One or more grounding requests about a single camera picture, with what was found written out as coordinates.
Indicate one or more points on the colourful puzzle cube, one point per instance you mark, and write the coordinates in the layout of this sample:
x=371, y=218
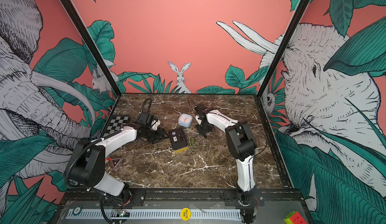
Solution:
x=294, y=218

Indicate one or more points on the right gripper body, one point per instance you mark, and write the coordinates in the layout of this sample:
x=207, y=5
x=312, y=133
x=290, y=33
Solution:
x=204, y=129

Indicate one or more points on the small circuit board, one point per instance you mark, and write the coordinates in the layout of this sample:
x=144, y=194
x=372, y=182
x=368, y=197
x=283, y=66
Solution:
x=121, y=214

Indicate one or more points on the checkerboard calibration card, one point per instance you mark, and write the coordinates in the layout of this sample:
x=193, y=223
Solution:
x=116, y=123

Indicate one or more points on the yellow big blind chip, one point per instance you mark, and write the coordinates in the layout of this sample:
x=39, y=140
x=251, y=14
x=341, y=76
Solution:
x=186, y=214

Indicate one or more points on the yellow alarm clock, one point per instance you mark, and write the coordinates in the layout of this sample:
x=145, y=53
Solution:
x=178, y=140

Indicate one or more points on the triangle sticker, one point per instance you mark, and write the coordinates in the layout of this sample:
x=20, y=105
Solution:
x=114, y=163

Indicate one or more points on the white slotted cable duct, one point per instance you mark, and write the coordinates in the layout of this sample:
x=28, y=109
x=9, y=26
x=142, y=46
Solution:
x=165, y=214

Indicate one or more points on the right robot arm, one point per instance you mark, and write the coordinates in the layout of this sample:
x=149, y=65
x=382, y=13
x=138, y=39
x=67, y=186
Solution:
x=240, y=141

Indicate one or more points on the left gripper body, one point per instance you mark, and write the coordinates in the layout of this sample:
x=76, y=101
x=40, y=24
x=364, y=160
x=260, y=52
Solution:
x=155, y=135

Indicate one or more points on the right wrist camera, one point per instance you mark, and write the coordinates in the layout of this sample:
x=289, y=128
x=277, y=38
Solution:
x=201, y=113

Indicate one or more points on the blue alarm clock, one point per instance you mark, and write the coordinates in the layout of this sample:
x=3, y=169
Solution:
x=185, y=120

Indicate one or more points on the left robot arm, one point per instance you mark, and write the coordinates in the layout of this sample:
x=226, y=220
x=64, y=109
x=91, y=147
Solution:
x=87, y=162

